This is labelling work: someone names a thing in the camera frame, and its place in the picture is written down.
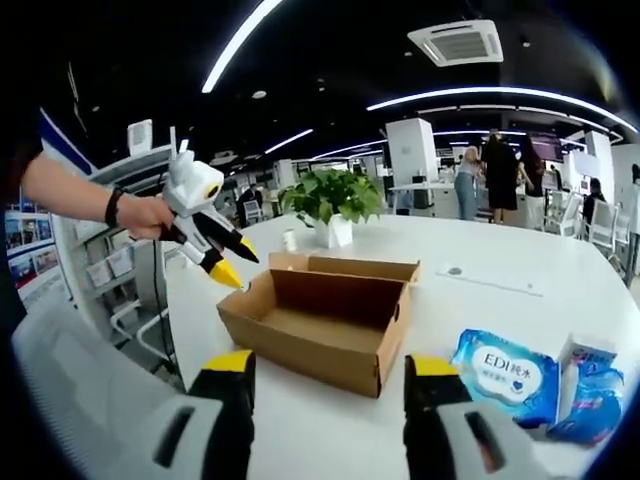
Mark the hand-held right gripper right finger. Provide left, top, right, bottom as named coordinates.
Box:
left=403, top=353, right=539, bottom=480

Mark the long curved ceiling light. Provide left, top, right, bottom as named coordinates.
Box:
left=367, top=86, right=640, bottom=134

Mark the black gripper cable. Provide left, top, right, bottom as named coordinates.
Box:
left=149, top=238, right=179, bottom=374

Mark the black wristband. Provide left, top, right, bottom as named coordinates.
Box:
left=103, top=187, right=125, bottom=229

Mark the ceiling air conditioner vent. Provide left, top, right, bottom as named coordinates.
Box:
left=407, top=19, right=504, bottom=66

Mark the person's left hand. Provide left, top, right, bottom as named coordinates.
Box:
left=127, top=192, right=176, bottom=242

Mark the blue tissue pack soft item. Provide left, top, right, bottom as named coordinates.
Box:
left=547, top=367, right=626, bottom=447

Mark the brown cardboard shoe box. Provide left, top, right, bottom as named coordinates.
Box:
left=216, top=251, right=422, bottom=400

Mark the white office chair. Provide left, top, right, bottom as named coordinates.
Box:
left=12, top=299, right=201, bottom=480
left=588, top=198, right=622, bottom=247

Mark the small white box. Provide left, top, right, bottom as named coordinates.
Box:
left=557, top=333, right=619, bottom=424

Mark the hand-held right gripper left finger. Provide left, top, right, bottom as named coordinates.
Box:
left=142, top=349, right=257, bottom=480

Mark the white metal display rack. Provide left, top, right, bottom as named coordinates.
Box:
left=74, top=119, right=194, bottom=351

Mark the potted green plant white pot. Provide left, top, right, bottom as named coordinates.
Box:
left=277, top=168, right=384, bottom=250

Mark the blue wet wipes soft item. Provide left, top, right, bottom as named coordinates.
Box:
left=449, top=328, right=561, bottom=430

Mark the straight ceiling light strip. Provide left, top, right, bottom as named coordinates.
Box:
left=202, top=0, right=285, bottom=95

